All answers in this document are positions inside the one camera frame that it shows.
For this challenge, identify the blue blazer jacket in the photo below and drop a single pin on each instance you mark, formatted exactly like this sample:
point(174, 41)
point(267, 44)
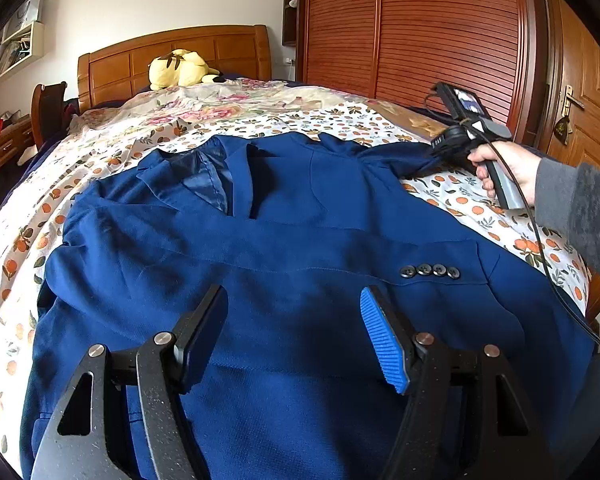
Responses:
point(293, 229)

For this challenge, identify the wooden desk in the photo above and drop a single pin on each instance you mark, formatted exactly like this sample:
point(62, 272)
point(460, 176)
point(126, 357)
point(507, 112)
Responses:
point(15, 139)

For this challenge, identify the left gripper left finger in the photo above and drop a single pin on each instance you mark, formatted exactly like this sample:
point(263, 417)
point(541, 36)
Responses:
point(88, 435)

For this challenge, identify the brass door handle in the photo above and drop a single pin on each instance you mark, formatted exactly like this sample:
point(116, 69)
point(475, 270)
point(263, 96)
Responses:
point(562, 129)

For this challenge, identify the wooden chair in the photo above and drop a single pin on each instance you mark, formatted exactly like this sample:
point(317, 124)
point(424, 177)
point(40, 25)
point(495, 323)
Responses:
point(47, 112)

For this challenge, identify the white wall shelf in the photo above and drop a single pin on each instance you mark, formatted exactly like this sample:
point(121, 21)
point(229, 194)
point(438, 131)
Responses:
point(22, 38)

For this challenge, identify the orange floral bed sheet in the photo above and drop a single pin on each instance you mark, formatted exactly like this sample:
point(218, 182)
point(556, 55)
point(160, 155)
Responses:
point(32, 219)

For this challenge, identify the wooden door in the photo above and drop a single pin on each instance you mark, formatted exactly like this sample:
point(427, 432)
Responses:
point(578, 63)

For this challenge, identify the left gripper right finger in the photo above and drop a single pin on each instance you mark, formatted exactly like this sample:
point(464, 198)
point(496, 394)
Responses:
point(466, 414)

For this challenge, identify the yellow plush toy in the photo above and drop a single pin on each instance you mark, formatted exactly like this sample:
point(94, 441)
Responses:
point(181, 68)

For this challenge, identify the pink floral quilt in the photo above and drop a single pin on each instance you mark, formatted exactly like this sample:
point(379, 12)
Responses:
point(242, 97)

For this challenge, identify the wooden louvred wardrobe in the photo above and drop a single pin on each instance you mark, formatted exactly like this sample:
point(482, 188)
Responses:
point(396, 50)

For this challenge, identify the person's right hand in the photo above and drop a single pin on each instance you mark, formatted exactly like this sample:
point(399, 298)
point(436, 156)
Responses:
point(518, 164)

